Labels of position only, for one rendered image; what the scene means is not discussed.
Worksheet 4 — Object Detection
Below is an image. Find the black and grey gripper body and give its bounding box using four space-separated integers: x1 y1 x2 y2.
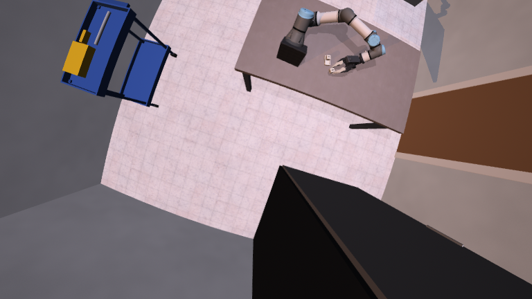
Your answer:
344 53 364 69

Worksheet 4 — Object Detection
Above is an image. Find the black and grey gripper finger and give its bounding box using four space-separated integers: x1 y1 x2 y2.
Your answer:
332 67 351 74
331 57 345 68

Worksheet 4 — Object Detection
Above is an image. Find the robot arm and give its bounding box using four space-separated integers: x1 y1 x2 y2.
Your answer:
285 8 386 64

